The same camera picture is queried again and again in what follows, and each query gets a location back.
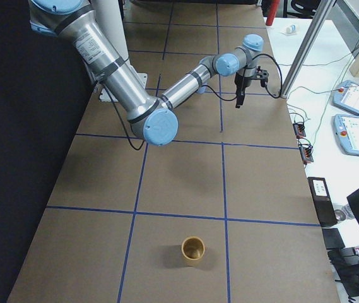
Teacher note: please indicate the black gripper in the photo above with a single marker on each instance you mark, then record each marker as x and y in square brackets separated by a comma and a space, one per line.
[240, 81]

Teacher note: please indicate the blue ribbed cup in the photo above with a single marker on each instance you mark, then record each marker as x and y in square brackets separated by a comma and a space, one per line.
[201, 90]

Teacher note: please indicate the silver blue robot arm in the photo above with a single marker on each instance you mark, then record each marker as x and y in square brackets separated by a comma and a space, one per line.
[95, 30]

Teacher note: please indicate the yellow cup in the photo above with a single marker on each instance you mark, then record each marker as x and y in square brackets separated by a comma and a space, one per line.
[193, 250]

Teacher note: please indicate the upper orange black adapter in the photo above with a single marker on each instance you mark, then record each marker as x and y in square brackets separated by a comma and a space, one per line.
[299, 129]

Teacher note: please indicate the orange black adapter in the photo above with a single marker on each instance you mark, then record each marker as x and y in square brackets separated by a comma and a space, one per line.
[299, 129]
[306, 150]

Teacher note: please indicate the white bottle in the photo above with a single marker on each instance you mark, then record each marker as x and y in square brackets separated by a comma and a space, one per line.
[291, 29]

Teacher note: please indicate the lower orange black adapter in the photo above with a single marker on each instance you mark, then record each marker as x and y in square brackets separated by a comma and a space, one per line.
[306, 150]

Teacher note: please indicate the red cylinder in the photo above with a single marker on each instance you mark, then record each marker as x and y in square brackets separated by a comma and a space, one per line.
[272, 12]

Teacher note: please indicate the upper teach pendant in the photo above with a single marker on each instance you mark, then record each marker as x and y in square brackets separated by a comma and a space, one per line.
[346, 97]

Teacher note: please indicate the teach pendant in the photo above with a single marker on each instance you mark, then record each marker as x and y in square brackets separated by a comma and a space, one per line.
[346, 129]
[346, 97]

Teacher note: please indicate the lower teach pendant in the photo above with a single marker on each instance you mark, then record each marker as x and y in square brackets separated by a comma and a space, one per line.
[346, 129]

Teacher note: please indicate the black box with label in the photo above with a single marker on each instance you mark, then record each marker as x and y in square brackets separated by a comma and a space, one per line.
[322, 201]

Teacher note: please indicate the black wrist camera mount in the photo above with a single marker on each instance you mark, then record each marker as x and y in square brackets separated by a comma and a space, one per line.
[260, 75]

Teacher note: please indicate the aluminium frame post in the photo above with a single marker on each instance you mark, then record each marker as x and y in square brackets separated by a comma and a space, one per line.
[305, 47]

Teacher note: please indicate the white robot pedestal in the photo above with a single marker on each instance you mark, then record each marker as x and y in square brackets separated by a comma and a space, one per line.
[109, 16]

